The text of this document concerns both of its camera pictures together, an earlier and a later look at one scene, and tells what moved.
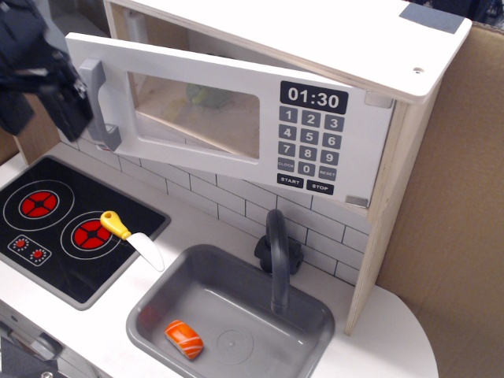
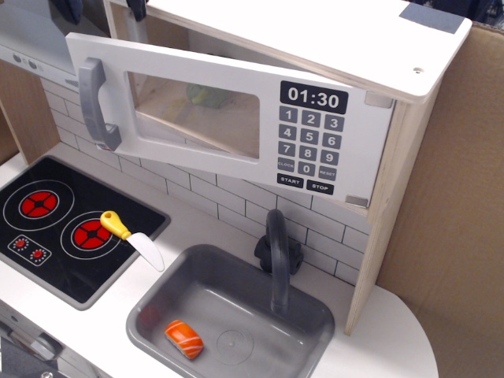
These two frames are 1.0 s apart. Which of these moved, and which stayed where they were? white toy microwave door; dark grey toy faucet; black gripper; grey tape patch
Moved: black gripper
Stayed: dark grey toy faucet; grey tape patch; white toy microwave door
